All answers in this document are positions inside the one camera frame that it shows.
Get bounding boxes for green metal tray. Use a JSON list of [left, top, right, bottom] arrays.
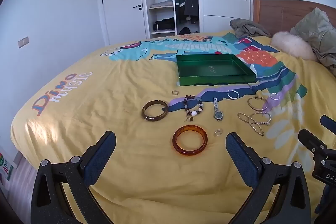
[[176, 54, 256, 86]]

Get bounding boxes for thin gold bangle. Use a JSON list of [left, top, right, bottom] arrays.
[[247, 97, 269, 111]]

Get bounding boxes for wooden headboard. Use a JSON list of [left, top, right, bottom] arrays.
[[253, 0, 336, 35]]

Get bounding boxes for dark brown bangle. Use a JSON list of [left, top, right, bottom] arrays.
[[142, 100, 168, 122]]

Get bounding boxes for grey crumpled cloth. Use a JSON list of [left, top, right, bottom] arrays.
[[230, 19, 271, 38]]

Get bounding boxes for pearl chain bracelets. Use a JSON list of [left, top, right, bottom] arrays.
[[238, 112, 264, 136]]

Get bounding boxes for amber orange bangle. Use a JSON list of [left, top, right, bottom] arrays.
[[172, 125, 208, 157]]

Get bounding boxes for silver wristwatch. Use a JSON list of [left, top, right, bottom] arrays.
[[213, 97, 224, 122]]

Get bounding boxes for yellow dinosaur print bed cover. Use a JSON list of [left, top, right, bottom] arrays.
[[10, 31, 336, 224]]

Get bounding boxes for white fur trim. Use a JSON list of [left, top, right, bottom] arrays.
[[271, 31, 318, 60]]

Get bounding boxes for folded black clothes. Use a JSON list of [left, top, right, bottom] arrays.
[[154, 18, 175, 31]]

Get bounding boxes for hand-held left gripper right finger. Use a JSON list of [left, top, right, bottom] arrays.
[[226, 132, 311, 224]]

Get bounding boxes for colourful printed box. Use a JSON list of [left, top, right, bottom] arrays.
[[0, 152, 14, 185]]

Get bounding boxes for black bag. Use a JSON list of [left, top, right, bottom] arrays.
[[178, 27, 198, 35]]

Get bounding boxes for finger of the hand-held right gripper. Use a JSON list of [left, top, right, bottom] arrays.
[[320, 115, 336, 133], [298, 129, 328, 153]]

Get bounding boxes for folded beige clothes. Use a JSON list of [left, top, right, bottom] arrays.
[[150, 0, 174, 8]]

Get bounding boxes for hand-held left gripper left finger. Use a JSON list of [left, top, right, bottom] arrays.
[[31, 131, 117, 224]]

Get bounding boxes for white door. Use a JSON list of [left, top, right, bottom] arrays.
[[100, 0, 147, 46]]

